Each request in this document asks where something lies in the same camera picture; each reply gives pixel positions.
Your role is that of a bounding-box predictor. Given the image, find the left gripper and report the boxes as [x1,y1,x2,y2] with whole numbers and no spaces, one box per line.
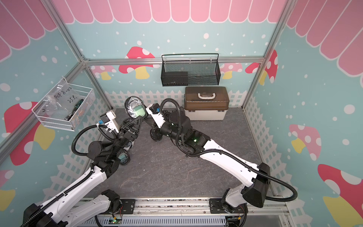
[110,112,144,158]

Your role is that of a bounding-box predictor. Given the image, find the green charger cube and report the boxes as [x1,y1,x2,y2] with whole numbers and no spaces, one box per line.
[133,105,147,118]

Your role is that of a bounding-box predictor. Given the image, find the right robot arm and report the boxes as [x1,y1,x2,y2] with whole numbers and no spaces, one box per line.
[146,98,298,208]

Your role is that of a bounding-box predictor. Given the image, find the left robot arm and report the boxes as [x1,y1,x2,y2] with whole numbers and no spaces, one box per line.
[22,107,147,227]

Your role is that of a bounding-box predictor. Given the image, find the brown lidded storage box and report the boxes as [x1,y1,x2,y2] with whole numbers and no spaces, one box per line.
[184,86,230,121]

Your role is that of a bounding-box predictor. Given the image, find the clear plastic labelled bag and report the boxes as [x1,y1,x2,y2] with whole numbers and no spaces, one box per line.
[42,79,83,115]

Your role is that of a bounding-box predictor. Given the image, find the green circuit board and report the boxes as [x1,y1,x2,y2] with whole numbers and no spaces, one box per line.
[109,217,123,225]

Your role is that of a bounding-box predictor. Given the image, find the black mesh wall basket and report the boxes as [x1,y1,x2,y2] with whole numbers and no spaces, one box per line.
[161,53,221,87]

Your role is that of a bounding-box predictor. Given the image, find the white wire wall basket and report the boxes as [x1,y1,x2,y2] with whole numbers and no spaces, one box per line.
[32,78,95,131]

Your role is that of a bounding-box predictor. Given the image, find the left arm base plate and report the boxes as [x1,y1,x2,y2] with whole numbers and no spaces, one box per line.
[101,199,136,216]

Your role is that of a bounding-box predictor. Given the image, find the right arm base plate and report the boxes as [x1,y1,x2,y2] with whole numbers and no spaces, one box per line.
[209,198,248,215]

